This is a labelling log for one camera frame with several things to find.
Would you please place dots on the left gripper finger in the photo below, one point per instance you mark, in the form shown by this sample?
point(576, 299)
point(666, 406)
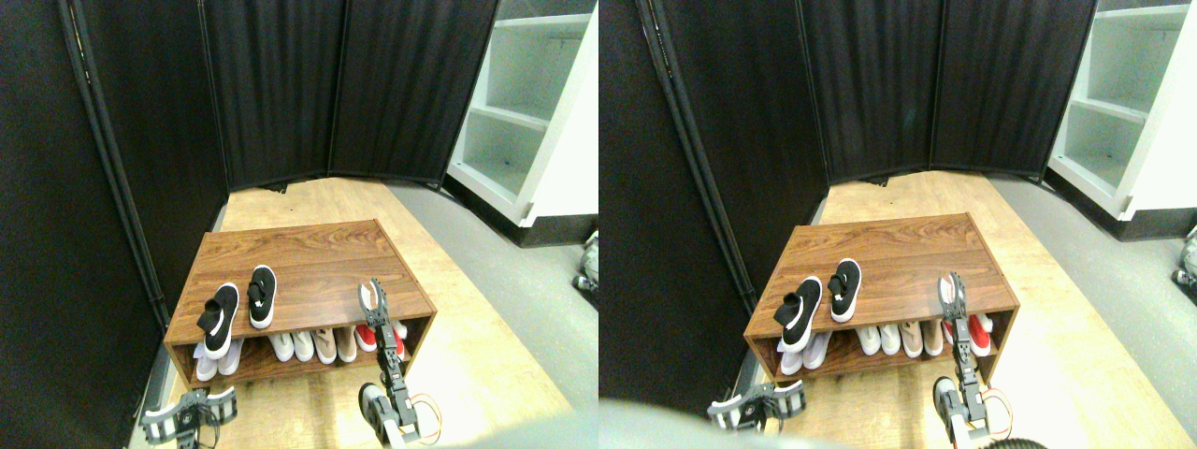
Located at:
point(728, 415)
point(161, 422)
point(220, 403)
point(785, 398)

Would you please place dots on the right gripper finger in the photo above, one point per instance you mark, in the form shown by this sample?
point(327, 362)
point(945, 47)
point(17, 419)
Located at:
point(947, 296)
point(368, 302)
point(962, 305)
point(383, 311)

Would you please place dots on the black shoe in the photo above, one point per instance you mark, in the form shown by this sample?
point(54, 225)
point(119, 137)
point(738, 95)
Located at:
point(220, 323)
point(800, 314)
point(263, 296)
point(844, 291)

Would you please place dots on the beige shoe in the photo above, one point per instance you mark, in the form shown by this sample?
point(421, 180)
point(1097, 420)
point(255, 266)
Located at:
point(911, 340)
point(324, 348)
point(346, 346)
point(932, 338)

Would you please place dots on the brown shoe rack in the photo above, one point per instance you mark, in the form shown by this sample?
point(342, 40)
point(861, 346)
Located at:
point(318, 262)
point(898, 253)

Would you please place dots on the black curtain stand foot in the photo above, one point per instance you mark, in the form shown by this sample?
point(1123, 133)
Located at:
point(277, 189)
point(876, 180)

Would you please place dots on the grey machine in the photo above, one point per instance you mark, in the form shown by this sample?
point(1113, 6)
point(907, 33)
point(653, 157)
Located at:
point(589, 271)
point(1188, 267)

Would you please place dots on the white shelf unit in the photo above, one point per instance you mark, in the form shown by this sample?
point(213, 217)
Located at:
point(1122, 84)
point(524, 94)

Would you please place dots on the black curtain stand pole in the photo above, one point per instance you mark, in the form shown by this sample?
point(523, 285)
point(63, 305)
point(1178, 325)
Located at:
point(694, 140)
point(108, 140)

